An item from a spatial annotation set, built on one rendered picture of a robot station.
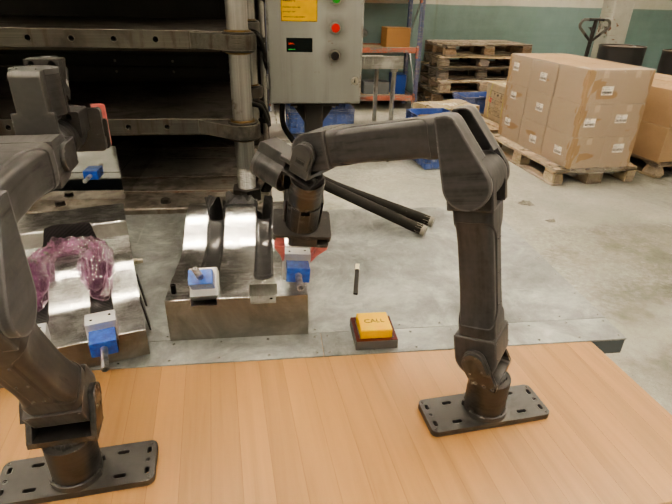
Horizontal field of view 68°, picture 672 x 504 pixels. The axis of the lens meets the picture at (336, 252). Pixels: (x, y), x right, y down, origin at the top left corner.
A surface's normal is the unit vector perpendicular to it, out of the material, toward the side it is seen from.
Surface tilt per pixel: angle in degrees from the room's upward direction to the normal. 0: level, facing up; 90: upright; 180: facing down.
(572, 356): 0
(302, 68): 90
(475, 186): 90
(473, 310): 82
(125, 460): 0
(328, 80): 90
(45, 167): 87
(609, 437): 0
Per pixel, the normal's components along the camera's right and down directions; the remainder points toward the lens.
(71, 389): 0.99, -0.15
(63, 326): 0.02, -0.89
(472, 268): -0.57, 0.37
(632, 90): 0.19, 0.58
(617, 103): 0.19, 0.34
